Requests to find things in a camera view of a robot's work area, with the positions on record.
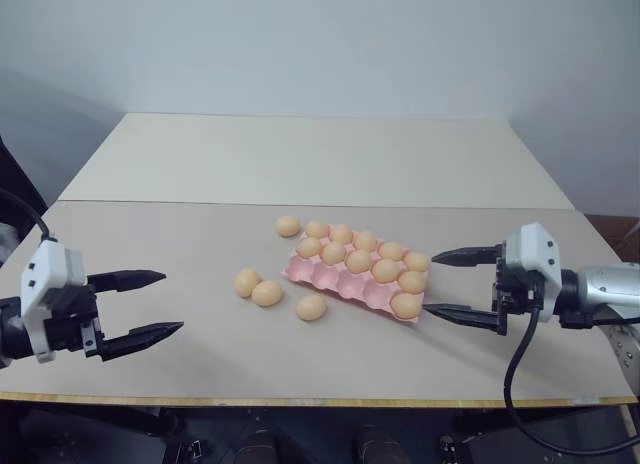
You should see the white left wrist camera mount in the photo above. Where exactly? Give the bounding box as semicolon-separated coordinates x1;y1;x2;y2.
20;239;84;363

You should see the black bulky shape beside table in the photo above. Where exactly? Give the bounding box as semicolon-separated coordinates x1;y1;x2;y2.
0;132;50;265

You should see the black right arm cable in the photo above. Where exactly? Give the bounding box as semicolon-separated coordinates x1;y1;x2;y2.
501;303;640;458

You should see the dark rounded shape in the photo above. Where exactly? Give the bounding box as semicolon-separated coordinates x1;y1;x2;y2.
234;426;284;464
353;423;401;464

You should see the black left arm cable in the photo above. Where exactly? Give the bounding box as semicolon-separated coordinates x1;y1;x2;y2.
0;187;55;244

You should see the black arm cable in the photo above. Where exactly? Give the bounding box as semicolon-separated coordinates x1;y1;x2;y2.
501;303;640;458
0;187;55;244

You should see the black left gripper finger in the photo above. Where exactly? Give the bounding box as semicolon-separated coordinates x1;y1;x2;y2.
87;269;168;294
101;321;185;362

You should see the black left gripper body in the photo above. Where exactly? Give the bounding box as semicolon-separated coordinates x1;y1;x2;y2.
43;282;107;361

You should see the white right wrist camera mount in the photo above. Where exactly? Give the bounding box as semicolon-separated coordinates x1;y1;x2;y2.
502;222;565;323

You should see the grey perforated metal plate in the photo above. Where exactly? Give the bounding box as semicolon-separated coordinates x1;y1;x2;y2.
598;323;640;401

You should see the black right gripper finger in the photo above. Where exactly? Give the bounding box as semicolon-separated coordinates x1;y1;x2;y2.
430;243;508;269
423;303;505;335

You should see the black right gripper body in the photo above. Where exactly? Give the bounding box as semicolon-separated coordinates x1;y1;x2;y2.
491;255;547;336

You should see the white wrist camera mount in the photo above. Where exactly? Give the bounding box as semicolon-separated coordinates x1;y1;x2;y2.
502;222;565;323
20;239;84;363

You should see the pink egg tray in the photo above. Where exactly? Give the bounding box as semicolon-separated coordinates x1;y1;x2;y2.
280;227;432;327

